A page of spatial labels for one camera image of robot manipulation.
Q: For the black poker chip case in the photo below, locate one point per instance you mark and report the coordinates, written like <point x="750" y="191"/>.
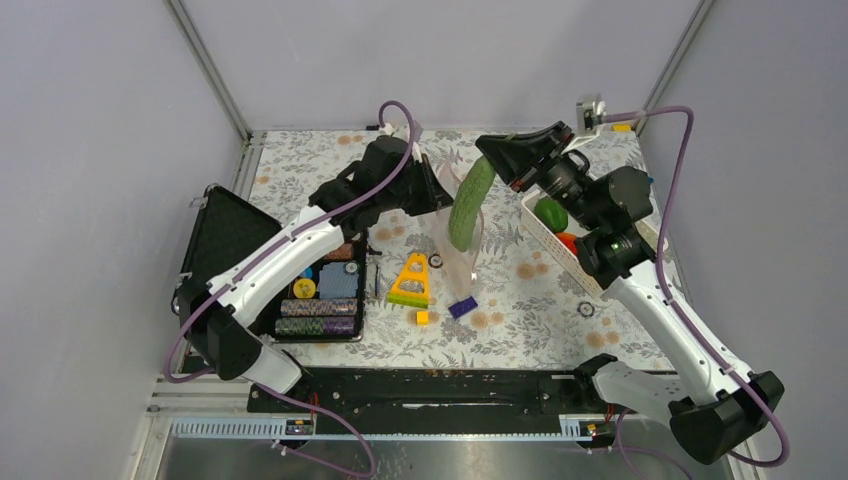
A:
<point x="324" y="303"/>

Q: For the small yellow cube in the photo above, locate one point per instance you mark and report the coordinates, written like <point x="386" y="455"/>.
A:
<point x="422" y="318"/>

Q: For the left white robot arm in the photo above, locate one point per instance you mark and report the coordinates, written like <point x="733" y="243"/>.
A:
<point x="217" y="315"/>

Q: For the yellow triangular toy block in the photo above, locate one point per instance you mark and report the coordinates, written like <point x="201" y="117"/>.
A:
<point x="411" y="287"/>

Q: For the red chili pepper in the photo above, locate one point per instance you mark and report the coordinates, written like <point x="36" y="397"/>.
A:
<point x="568" y="240"/>

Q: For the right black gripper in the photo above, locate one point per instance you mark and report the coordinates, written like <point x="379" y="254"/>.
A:
<point x="524" y="159"/>

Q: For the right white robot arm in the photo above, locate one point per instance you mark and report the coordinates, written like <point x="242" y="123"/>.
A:
<point x="718" y="402"/>

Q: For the purple lego brick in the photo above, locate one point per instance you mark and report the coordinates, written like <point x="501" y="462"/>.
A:
<point x="460" y="308"/>

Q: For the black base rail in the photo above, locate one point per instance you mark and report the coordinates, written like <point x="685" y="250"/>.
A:
<point x="451" y="401"/>

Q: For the long green cucumber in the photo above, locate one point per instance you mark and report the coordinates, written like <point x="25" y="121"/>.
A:
<point x="470" y="197"/>

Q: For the green bell pepper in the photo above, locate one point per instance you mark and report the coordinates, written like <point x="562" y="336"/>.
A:
<point x="552" y="215"/>

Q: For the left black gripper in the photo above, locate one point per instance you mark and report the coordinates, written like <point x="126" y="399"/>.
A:
<point x="440" y="197"/>

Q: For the clear pink-dotted zip bag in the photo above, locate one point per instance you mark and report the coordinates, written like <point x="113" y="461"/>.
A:
<point x="458" y="268"/>

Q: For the white plastic basket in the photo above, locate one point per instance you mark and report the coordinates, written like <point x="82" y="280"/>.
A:
<point x="648" y="227"/>

